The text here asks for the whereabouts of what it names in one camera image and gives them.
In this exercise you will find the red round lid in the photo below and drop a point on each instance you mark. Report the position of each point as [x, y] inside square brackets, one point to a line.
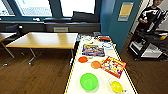
[83, 59]

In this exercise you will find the person in dark shirt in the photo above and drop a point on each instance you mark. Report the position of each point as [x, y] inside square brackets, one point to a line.
[151, 15]

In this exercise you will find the dark small device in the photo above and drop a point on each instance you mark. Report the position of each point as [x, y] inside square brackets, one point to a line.
[78, 37]

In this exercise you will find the red board game box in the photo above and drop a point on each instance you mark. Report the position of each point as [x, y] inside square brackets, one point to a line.
[113, 66]

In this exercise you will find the yellow wooden table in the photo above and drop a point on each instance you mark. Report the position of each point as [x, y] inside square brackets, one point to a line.
[43, 40]

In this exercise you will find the black cushion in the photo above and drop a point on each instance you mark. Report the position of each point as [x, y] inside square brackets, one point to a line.
[85, 16]

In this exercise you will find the white serving table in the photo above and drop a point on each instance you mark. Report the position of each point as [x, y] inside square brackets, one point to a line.
[100, 76]

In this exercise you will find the yellow wall sign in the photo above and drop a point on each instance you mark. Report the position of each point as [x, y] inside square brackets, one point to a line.
[125, 11]

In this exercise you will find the white bowl blue rim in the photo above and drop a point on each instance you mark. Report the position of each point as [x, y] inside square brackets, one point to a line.
[108, 44]

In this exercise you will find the white round plate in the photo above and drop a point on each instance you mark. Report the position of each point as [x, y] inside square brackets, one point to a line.
[87, 38]

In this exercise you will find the small red flat box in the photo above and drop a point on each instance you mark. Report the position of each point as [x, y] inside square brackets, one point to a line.
[104, 38]

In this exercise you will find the yellow plastic bowl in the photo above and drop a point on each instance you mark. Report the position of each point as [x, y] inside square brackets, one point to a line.
[116, 86]

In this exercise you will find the bright window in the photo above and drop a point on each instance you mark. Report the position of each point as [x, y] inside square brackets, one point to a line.
[33, 7]
[77, 7]
[6, 7]

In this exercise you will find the black office chair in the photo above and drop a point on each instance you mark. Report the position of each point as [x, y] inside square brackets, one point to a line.
[12, 30]

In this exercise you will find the green plastic bowl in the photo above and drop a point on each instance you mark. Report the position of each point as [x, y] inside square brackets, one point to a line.
[89, 81]

